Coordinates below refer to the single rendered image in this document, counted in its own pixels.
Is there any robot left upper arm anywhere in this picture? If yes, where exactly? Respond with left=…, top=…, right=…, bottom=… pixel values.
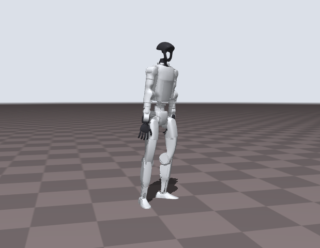
left=170, top=69, right=178, bottom=99

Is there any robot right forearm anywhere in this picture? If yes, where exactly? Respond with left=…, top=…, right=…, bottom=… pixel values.
left=143, top=90, right=152, bottom=121

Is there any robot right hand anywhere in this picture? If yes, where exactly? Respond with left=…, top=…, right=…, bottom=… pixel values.
left=138, top=115, right=152, bottom=140

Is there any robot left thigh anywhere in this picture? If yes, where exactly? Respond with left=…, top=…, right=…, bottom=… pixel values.
left=159, top=116, right=178, bottom=164

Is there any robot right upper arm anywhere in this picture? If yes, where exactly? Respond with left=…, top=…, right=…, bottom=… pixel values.
left=144, top=66, right=158, bottom=99

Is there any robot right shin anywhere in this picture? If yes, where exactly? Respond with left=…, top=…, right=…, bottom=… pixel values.
left=140, top=157, right=152, bottom=199

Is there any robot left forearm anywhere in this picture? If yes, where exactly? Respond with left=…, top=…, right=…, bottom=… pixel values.
left=168, top=98, right=177, bottom=117

